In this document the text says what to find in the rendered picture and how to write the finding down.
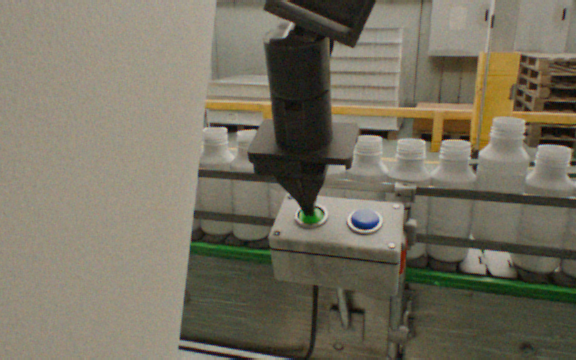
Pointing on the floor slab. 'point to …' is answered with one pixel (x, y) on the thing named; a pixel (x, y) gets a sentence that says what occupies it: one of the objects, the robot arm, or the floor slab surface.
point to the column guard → (502, 64)
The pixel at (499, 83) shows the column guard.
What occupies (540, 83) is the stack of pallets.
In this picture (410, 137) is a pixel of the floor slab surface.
